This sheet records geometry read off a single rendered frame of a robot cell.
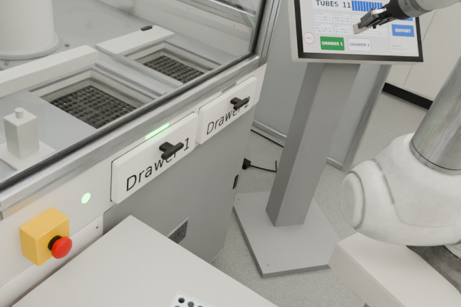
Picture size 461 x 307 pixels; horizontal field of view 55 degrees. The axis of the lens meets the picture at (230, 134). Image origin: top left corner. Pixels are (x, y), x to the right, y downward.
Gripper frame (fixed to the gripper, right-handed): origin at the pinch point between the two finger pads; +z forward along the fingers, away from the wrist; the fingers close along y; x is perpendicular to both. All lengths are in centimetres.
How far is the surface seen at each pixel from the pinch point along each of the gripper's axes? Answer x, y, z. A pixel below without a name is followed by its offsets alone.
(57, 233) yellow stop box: 41, 92, -25
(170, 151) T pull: 30, 67, -11
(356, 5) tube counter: -12.3, -12.6, 16.8
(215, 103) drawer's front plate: 18, 50, 1
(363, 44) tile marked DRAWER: 1.8, -12.6, 16.7
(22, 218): 38, 97, -26
